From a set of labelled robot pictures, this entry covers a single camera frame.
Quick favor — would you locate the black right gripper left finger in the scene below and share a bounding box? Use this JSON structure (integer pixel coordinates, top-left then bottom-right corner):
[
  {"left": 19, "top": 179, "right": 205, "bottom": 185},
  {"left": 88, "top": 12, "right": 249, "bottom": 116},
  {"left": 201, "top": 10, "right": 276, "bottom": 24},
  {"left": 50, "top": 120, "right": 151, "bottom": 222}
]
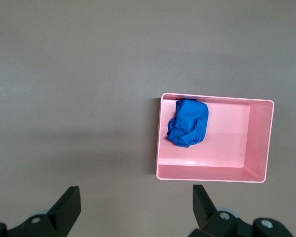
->
[{"left": 0, "top": 186, "right": 82, "bottom": 237}]

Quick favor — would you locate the blue cloth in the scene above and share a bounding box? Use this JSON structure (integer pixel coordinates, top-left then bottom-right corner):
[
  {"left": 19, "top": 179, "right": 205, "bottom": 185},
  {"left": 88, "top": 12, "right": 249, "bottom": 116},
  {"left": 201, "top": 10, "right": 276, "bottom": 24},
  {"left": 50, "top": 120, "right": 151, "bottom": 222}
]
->
[{"left": 166, "top": 98, "right": 210, "bottom": 148}]

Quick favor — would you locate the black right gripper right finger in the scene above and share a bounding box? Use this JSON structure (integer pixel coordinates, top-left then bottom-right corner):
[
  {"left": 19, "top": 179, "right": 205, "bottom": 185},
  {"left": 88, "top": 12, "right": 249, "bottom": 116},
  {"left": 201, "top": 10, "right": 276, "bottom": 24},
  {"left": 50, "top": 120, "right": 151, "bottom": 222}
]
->
[{"left": 190, "top": 184, "right": 295, "bottom": 237}]

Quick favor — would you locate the pink plastic box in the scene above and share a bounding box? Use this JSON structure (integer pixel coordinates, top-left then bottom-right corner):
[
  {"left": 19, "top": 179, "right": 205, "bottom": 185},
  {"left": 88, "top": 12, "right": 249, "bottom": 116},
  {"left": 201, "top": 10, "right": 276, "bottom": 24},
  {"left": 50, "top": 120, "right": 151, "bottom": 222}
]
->
[{"left": 155, "top": 92, "right": 275, "bottom": 184}]

